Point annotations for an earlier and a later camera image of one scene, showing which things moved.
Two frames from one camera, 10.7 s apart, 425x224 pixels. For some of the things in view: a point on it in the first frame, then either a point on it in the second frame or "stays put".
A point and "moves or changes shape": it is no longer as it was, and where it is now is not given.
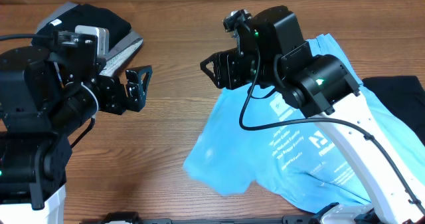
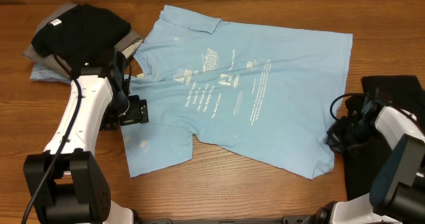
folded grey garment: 129,44 stays put
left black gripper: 135,94 -> 139,112
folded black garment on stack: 83,14 stays put
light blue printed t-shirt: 252,135 moves or changes shape
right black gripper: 228,72 -> 338,144
